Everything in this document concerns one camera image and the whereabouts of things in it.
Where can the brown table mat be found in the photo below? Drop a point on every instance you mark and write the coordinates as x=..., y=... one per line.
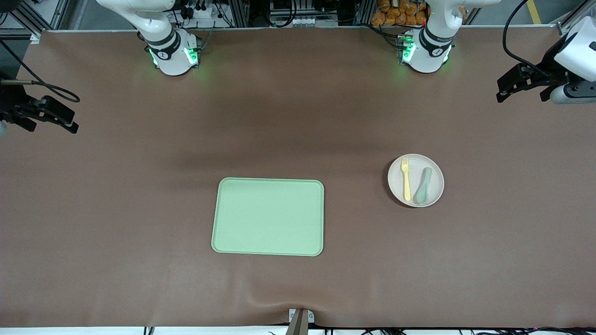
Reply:
x=116, y=209

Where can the yellow plastic fork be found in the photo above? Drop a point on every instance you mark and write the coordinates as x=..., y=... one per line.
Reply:
x=407, y=186

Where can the grey-green plastic spoon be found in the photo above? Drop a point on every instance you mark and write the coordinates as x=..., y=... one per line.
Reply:
x=421, y=195

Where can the aluminium frame profile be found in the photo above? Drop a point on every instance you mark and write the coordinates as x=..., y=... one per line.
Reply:
x=365, y=11
x=23, y=21
x=240, y=14
x=564, y=29

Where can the black device box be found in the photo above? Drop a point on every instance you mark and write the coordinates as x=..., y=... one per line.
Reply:
x=281, y=5

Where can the light green plastic tray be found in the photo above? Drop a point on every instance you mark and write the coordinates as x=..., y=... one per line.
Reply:
x=267, y=216

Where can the orange packaged goods bag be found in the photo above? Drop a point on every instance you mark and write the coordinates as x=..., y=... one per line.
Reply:
x=396, y=14

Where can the white metal bracket plate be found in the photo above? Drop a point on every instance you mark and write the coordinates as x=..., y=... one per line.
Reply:
x=311, y=317

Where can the beige round plate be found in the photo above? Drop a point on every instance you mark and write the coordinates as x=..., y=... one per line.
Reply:
x=438, y=184

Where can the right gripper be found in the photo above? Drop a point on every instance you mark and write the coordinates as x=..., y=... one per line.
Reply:
x=10, y=99

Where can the white power strip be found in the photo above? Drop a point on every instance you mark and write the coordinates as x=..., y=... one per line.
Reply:
x=205, y=13

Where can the tan camera mount post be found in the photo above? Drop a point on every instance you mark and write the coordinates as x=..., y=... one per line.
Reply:
x=298, y=325

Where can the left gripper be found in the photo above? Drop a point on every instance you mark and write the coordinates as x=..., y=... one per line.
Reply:
x=551, y=67

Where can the white terminal block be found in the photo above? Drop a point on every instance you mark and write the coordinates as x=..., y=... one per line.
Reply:
x=307, y=21

